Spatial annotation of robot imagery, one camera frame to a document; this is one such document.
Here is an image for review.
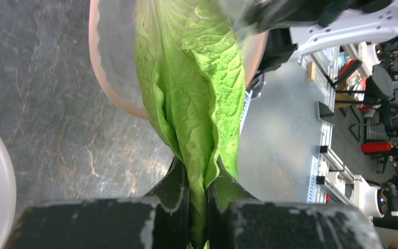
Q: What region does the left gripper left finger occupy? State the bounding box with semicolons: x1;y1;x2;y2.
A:
5;158;189;248

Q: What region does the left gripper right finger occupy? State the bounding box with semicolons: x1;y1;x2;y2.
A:
207;159;382;248

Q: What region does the green napa cabbage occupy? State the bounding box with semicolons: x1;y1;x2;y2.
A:
135;1;245;248

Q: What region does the clear zip top bag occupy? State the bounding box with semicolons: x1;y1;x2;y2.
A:
89;1;267;120

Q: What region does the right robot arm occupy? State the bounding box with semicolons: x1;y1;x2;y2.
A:
243;1;398;73

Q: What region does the red fire extinguisher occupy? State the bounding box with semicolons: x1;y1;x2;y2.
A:
361;141;395;154

